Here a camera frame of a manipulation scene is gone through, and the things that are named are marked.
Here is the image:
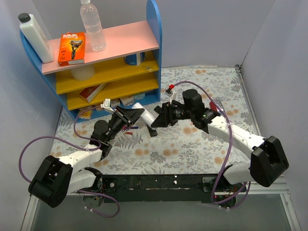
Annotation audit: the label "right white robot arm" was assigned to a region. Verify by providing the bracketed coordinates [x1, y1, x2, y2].
[151, 89, 289, 191]

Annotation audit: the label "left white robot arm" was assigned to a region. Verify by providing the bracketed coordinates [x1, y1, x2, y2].
[28, 106, 145, 208]

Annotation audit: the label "pile of small batteries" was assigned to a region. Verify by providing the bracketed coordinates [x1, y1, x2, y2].
[122, 126, 139, 132]

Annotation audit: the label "slim black remote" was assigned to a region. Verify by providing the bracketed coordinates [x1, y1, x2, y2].
[154, 106, 162, 114]

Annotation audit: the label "short black remote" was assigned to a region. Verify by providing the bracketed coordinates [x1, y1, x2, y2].
[148, 127, 158, 137]

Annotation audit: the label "small white remote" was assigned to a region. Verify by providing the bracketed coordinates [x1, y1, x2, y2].
[242, 123, 249, 129]

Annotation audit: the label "white soap boxes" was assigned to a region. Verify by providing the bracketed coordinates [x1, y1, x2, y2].
[111, 93, 145, 108]

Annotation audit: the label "yellow box bottom shelf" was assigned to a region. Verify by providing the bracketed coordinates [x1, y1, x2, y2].
[77, 108, 93, 120]

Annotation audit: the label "red toothpaste box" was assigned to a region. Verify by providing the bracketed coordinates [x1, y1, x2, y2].
[209, 100, 220, 112]

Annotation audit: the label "red white carton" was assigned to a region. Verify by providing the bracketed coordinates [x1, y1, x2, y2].
[79, 83, 107, 103]

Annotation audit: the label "blue pink yellow shelf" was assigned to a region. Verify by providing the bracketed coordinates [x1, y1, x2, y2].
[20, 0, 163, 119]

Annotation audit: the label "blue white can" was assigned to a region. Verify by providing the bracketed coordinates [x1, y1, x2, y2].
[124, 52, 145, 66]

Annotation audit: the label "white jar on shelf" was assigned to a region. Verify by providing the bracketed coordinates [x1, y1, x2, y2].
[70, 65, 95, 81]

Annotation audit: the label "orange razor box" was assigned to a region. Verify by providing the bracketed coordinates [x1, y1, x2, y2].
[58, 32, 86, 66]

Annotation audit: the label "clear plastic water bottle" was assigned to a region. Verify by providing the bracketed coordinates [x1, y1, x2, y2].
[80, 0, 106, 51]

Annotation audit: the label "white bottle black cap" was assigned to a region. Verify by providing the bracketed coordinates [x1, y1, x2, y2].
[18, 13, 54, 63]

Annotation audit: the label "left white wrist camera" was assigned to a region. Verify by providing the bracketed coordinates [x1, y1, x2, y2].
[100, 98, 114, 114]

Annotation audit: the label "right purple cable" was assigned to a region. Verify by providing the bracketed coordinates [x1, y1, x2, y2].
[173, 80, 251, 205]

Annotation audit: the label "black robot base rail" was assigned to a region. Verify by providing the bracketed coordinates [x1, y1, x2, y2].
[79, 168, 241, 205]

